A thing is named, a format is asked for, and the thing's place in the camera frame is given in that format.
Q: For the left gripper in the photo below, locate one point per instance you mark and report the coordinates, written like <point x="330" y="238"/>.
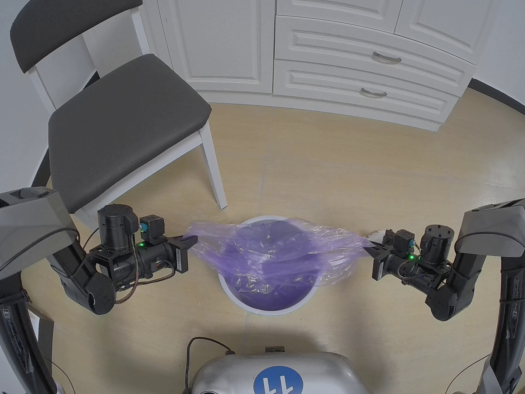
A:
<point x="160" y="259"/>

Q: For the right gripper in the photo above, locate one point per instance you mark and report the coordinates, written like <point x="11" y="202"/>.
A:
<point x="393" y="267"/>

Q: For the purple plastic bag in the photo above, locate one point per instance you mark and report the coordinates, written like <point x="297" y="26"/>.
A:
<point x="279" y="248"/>

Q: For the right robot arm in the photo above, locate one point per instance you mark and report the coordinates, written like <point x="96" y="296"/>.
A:
<point x="492" y="232"/>

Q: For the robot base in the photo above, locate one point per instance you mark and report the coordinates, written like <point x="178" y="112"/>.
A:
<point x="229" y="376"/>

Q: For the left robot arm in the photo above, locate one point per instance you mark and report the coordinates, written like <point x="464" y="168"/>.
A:
<point x="33" y="228"/>

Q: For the white trash bin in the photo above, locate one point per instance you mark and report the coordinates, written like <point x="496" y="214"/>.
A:
<point x="262" y="310"/>

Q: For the white chair grey cushions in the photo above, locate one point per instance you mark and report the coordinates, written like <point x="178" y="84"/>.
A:
<point x="123" y="129"/>

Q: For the white wardrobe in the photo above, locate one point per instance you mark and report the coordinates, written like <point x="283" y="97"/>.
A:
<point x="336" y="47"/>

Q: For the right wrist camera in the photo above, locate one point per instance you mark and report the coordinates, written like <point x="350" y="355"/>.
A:
<point x="404" y="238"/>

